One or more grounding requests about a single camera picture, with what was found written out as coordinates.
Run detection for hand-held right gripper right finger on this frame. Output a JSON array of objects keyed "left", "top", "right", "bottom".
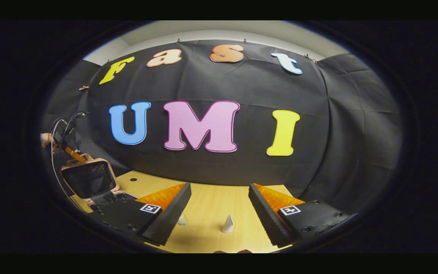
[{"left": 248, "top": 183, "right": 358, "bottom": 248}]

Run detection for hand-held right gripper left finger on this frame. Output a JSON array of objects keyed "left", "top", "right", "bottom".
[{"left": 90, "top": 182, "right": 192, "bottom": 246}]

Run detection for black backdrop cloth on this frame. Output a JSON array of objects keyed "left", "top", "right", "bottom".
[{"left": 41, "top": 38, "right": 404, "bottom": 213}]

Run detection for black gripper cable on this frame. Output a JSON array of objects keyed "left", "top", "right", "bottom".
[{"left": 49, "top": 117, "right": 71, "bottom": 198}]

